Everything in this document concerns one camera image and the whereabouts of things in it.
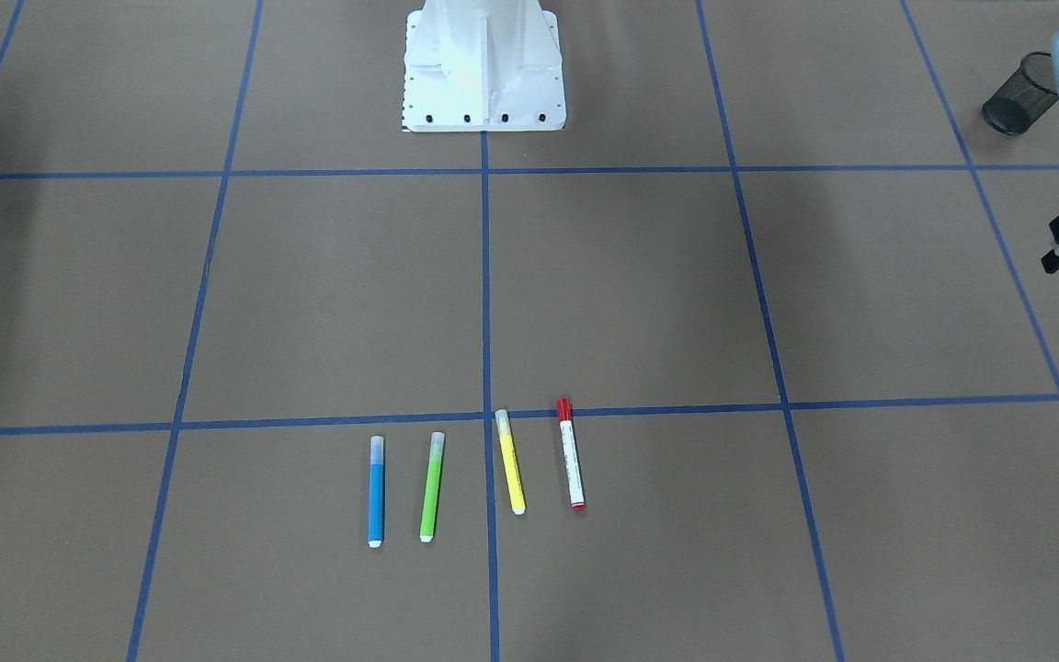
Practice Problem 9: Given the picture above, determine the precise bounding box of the red marker pen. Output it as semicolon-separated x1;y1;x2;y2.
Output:
556;397;586;514

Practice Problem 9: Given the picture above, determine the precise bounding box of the blue marker pen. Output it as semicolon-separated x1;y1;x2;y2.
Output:
367;435;385;549

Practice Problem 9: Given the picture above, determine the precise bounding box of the yellow marker pen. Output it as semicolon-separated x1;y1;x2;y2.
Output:
495;409;527;516

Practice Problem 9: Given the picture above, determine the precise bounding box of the green marker pen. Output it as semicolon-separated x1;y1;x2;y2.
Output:
417;431;446;544

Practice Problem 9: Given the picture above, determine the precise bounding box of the black mesh pen cup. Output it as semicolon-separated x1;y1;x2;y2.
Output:
980;51;1059;137

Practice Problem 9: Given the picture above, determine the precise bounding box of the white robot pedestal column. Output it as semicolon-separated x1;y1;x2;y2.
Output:
401;1;567;133

